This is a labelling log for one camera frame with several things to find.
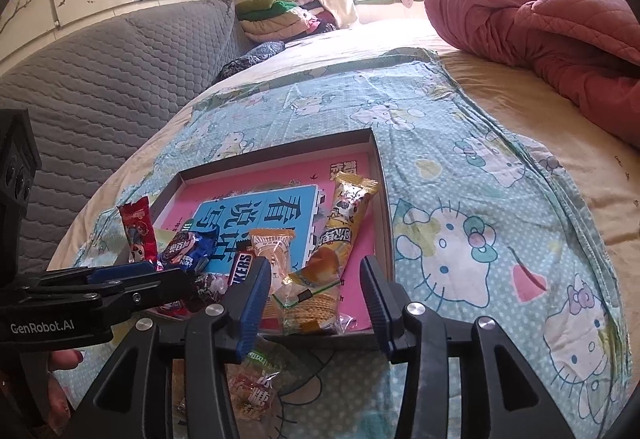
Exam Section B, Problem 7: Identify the cartoon cat printed blanket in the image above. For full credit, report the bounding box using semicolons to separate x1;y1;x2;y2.
50;48;632;439

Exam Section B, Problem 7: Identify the clear candy packet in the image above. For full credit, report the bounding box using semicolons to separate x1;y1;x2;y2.
172;351;286;425

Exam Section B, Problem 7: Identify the dark patterned pillow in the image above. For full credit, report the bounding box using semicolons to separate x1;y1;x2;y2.
216;40;287;81

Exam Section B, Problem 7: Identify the brown chocolate bar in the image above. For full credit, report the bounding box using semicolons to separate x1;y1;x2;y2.
227;241;258;292

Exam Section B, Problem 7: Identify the grey quilted headboard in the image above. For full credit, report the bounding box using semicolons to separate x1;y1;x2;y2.
0;0;251;270

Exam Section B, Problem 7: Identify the yellow snack packet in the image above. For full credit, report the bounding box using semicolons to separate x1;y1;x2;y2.
304;170;382;292

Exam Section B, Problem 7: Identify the blue cookie packet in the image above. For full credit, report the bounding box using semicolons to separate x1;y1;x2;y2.
157;228;219;275

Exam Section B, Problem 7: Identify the brown cardboard box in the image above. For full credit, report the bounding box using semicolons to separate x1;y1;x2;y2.
147;128;396;345

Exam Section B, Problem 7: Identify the person's left hand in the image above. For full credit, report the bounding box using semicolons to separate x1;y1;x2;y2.
0;348;85;435

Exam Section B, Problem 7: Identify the beige bed sheet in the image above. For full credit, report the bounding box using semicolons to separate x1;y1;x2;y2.
47;19;640;270

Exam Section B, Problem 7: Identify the orange bread packet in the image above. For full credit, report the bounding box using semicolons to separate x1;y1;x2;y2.
248;228;297;320

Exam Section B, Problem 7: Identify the red quilt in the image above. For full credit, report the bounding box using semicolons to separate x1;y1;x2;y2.
424;0;640;150

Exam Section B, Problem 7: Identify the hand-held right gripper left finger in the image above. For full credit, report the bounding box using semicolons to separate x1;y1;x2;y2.
65;256;273;439

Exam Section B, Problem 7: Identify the red snack packet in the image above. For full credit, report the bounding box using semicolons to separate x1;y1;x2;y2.
117;196;191;317

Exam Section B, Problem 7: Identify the clear cracker packet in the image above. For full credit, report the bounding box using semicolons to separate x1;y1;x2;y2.
272;269;358;337

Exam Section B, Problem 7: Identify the stack of folded clothes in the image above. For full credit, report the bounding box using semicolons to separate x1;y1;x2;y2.
235;0;346;44

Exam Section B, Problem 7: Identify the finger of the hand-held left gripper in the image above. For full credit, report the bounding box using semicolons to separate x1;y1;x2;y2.
42;263;163;290
30;267;196;326

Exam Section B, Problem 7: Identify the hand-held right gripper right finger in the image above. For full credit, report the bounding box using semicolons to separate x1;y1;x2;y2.
359;255;576;439

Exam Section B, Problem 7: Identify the pink book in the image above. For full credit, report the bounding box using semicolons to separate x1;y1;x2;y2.
160;152;378;332

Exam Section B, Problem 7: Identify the dark candy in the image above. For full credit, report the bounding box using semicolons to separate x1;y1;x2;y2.
195;271;228;310

